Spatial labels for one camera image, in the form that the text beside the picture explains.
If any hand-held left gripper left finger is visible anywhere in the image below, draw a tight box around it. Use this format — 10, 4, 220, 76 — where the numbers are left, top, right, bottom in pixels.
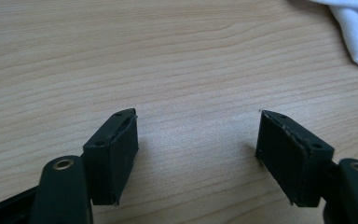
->
82, 107, 140, 206

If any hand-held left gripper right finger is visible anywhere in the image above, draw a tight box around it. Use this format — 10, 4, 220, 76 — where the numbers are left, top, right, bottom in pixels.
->
255, 109, 336, 208

